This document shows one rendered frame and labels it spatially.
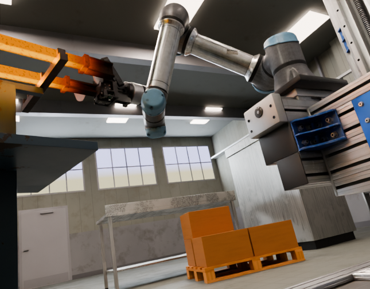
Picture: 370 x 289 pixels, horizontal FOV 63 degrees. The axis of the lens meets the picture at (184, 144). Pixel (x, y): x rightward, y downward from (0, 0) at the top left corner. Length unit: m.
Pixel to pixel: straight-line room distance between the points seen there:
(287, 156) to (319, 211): 3.96
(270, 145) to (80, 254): 9.43
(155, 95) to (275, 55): 0.44
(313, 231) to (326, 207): 0.49
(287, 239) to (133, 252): 7.44
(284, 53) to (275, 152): 0.36
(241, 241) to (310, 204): 1.66
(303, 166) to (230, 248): 2.54
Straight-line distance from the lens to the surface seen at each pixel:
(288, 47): 1.12
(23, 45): 0.84
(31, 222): 10.11
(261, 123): 0.93
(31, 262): 10.02
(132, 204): 4.20
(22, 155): 0.70
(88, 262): 10.18
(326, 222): 4.90
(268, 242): 3.54
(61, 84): 0.97
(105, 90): 1.00
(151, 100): 0.93
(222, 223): 3.73
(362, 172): 0.88
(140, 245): 10.57
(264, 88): 1.26
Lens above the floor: 0.42
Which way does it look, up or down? 18 degrees up
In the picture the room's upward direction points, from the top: 11 degrees counter-clockwise
